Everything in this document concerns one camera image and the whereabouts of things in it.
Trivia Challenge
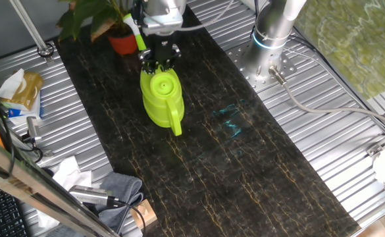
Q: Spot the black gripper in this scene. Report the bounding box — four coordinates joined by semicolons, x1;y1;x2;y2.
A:
138;34;182;76

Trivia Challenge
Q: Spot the lime green watering can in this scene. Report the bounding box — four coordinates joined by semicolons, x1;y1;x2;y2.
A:
122;13;185;137

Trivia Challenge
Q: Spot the anthurium plant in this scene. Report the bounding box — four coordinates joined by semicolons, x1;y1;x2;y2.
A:
56;0;137;43

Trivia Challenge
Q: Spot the orange flower pot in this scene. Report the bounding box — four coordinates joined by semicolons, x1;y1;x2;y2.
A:
107;28;138;56

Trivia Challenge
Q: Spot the black marble pattern mat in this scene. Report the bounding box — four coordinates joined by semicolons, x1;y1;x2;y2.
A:
54;0;361;237

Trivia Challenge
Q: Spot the silver tripod pole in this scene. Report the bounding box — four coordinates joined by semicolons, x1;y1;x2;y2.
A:
9;0;55;64

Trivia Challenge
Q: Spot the grey towel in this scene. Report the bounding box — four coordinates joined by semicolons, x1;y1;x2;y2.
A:
45;171;145;237

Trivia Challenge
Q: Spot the yellow tissue packet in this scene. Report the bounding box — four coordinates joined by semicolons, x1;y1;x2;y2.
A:
1;71;44;111

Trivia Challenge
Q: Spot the white tissue paper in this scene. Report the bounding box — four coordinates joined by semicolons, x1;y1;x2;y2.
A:
51;155;95;192

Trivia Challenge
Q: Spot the blue white package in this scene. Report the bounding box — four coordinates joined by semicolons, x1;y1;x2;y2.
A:
1;92;43;126

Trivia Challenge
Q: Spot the white tissue sheet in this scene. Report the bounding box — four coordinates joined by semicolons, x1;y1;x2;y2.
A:
0;68;26;100

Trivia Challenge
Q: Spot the wooden block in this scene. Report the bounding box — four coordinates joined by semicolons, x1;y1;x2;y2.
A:
129;198;159;230

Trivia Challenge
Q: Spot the crumpled white tissue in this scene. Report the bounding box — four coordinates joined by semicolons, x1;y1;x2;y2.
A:
36;208;60;230

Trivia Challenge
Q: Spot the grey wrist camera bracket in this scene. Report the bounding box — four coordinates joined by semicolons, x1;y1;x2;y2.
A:
141;7;184;36

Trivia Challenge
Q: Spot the grey base cable with connector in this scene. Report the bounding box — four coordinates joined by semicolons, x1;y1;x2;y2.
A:
268;65;385;131

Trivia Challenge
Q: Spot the small silver camera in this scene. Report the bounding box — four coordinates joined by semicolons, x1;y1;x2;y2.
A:
26;116;43;144

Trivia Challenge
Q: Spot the black base cable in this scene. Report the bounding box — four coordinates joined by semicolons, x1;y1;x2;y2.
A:
290;25;385;134

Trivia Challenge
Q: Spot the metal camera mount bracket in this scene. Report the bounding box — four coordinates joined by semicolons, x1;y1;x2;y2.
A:
9;130;53;157

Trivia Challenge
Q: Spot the black camera cable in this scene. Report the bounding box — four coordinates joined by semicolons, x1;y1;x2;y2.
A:
106;196;147;237

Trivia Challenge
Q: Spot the silver vented camera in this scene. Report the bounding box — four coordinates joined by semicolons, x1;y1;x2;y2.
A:
68;184;111;207

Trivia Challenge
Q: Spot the metal frame bar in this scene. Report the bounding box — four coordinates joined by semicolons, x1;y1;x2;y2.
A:
0;131;119;237

